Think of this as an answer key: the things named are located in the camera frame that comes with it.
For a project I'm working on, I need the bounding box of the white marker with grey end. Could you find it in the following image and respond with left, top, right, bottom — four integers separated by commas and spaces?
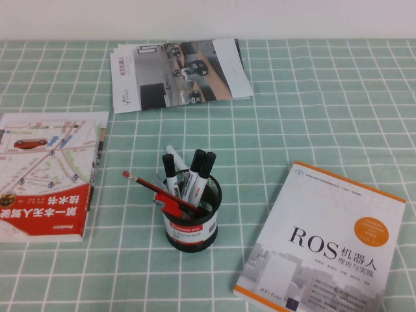
164, 144, 190, 176

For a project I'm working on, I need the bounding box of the black mesh pen holder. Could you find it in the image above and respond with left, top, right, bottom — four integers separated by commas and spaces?
161, 174, 223, 253

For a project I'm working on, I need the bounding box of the black capped whiteboard marker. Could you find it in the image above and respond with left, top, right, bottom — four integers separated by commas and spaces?
180, 149, 207, 201
190, 151, 218, 209
161, 153, 183, 199

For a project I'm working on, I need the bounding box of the red utility knife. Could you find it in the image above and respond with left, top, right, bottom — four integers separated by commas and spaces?
153, 192, 196, 219

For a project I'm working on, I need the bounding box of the red pencil with eraser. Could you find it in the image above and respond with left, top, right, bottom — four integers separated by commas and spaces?
122, 170, 207, 215

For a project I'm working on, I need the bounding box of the green checked tablecloth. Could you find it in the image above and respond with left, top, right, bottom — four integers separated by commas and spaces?
0, 38, 416, 312

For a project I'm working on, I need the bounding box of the white brochure with office photo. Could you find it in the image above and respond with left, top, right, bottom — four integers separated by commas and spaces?
109, 38, 254, 114

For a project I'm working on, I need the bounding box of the white brochure with dark edge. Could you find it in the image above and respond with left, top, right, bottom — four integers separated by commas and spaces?
112, 38, 255, 101

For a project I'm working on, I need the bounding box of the white orange ROS book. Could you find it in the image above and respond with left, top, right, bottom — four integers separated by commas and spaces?
233, 161, 407, 312

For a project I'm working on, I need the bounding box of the red white map book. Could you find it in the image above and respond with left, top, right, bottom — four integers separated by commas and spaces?
0, 111, 111, 243

